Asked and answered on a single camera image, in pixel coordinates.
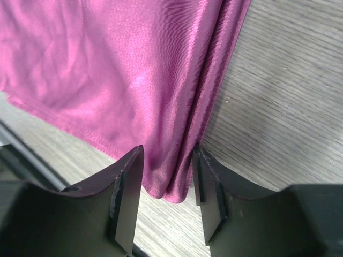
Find magenta satin napkin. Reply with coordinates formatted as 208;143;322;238
1;1;250;203

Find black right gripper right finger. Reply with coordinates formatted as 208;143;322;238
192;146;342;256

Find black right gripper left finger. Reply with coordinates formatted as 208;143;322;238
1;146;144;256

